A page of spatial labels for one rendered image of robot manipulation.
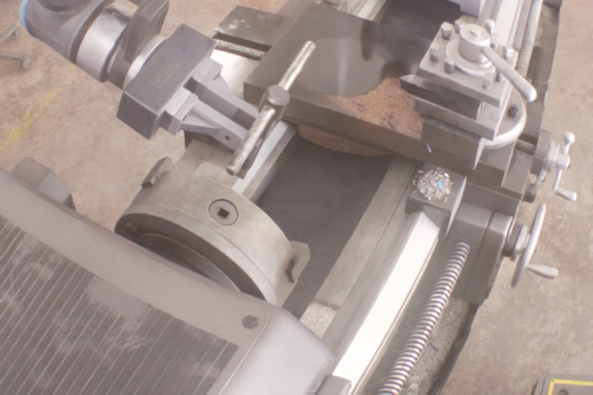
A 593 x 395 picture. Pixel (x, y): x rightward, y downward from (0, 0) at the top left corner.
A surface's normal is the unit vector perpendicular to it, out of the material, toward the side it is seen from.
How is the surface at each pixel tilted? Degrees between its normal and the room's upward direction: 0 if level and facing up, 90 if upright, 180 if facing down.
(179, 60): 21
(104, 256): 0
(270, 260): 57
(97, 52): 63
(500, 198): 90
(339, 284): 0
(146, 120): 91
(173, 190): 16
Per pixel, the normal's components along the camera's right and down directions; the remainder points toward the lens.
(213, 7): 0.01, -0.71
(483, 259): -0.43, 0.63
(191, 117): 0.34, -0.55
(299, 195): -0.07, -0.48
